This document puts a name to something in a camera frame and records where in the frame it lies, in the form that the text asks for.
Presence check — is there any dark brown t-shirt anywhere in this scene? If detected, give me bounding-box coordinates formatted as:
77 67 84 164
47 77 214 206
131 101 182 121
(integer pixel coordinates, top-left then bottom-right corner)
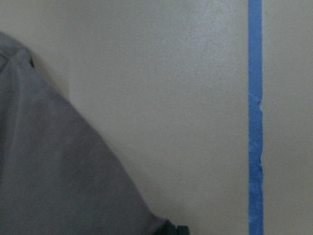
0 34 189 235

